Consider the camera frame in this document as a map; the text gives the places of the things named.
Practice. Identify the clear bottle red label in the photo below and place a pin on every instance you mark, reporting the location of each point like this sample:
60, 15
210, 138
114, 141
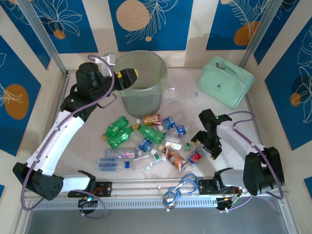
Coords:
195, 158

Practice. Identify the clear bottle white label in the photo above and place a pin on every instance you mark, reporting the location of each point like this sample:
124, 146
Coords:
174, 145

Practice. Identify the brown coffee drink bottle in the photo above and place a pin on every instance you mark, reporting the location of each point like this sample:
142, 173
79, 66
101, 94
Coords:
174, 158

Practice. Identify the green bottle yellow cap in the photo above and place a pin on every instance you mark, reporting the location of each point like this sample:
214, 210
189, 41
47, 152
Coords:
152, 133
119, 140
117, 125

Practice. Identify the clear bottle green neck label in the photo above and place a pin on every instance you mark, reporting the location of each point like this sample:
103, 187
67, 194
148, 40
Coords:
146, 163

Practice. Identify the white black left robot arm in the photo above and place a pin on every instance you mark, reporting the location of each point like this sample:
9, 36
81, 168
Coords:
56, 139

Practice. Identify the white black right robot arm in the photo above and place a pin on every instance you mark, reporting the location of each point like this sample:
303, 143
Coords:
234, 136

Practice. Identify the translucent green mesh bin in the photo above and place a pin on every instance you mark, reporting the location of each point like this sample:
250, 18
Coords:
146, 102

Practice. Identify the red gold label bottle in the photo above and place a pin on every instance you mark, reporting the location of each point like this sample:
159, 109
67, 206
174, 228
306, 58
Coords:
151, 119

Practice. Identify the mint green zip pouch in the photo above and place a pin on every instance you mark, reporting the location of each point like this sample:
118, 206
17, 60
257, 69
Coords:
224, 83

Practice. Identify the blue stethoscope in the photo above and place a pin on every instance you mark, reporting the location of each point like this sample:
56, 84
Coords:
169, 203

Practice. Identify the clear bottle pink label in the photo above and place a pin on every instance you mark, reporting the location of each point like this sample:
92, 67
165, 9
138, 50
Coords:
122, 153

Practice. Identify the clear bottle blue cap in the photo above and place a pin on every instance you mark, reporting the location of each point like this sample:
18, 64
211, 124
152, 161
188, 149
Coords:
107, 164

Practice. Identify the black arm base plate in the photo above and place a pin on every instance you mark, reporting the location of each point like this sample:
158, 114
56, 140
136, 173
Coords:
106, 189
206, 187

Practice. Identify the aluminium frame post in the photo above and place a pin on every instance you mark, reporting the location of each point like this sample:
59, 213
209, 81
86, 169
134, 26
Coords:
42, 34
260, 34

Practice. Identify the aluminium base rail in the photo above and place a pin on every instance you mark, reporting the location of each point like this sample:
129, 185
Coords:
136, 189

